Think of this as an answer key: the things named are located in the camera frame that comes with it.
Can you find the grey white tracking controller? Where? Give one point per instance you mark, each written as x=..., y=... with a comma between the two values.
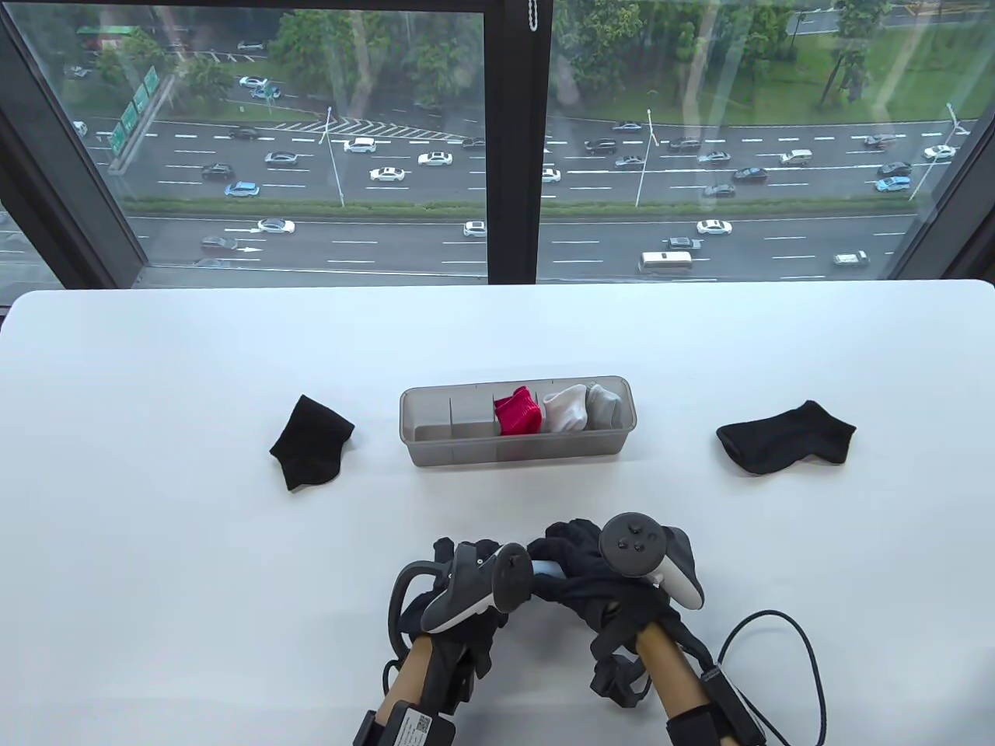
x=509, y=579
x=631, y=544

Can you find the light blue sock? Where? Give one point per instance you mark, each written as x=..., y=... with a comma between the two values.
x=546, y=570

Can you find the black labelled sensor box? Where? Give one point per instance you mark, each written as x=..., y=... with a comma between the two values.
x=420, y=726
x=734, y=707

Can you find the grey sock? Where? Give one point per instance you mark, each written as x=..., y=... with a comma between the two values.
x=597, y=391
x=606, y=410

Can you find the person's left forearm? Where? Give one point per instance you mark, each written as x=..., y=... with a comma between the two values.
x=412, y=676

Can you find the pink sock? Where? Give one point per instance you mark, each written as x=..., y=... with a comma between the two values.
x=522, y=396
x=517, y=420

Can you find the person's right forearm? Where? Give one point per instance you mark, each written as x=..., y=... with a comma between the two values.
x=672, y=668

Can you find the grey plastic divided organizer box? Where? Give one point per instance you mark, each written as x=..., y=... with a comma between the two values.
x=459, y=447

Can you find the black sock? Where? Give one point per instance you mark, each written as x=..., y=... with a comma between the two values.
x=785, y=439
x=311, y=443

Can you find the white sock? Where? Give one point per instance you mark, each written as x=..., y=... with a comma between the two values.
x=561, y=416
x=574, y=396

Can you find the person's right hand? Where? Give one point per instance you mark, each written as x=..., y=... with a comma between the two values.
x=591, y=590

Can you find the person's left hand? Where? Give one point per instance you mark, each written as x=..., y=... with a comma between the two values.
x=466, y=633

